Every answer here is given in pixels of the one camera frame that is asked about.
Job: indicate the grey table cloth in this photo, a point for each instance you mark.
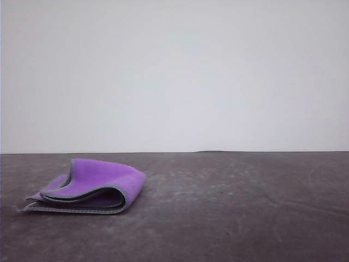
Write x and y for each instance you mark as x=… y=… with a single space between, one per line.
x=231 y=213

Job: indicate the purple towel with grey hem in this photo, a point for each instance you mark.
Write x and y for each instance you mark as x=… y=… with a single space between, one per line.
x=109 y=177

